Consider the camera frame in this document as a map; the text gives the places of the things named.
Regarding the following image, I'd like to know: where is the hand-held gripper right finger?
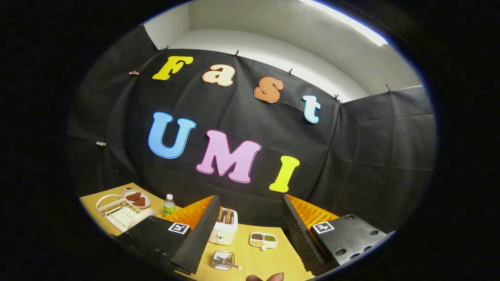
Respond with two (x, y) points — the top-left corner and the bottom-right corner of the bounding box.
(281, 193), (396, 275)

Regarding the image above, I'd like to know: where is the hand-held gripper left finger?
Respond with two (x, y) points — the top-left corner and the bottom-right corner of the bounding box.
(115, 194), (221, 276)

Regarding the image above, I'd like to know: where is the spoon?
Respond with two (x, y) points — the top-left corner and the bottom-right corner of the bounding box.
(216, 256), (243, 270)

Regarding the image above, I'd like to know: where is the large beige plate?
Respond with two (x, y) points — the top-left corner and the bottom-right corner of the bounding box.
(128, 208), (157, 231)

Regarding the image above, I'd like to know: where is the white wire dish rack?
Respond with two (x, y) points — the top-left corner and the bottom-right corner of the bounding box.
(96, 194), (157, 233)

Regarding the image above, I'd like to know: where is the white divided dish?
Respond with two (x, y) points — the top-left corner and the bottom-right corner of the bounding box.
(249, 232), (278, 251)

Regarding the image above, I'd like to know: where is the small beige plate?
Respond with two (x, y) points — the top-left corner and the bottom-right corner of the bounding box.
(122, 189), (152, 209)

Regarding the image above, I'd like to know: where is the white toaster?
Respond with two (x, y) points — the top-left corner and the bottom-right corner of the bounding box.
(208, 208), (239, 245)

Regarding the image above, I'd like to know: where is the green label drink bottle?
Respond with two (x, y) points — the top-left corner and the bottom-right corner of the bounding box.
(163, 194), (176, 217)

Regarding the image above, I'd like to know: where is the black backdrop cloth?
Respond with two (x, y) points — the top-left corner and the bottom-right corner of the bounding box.
(66, 25), (436, 235)

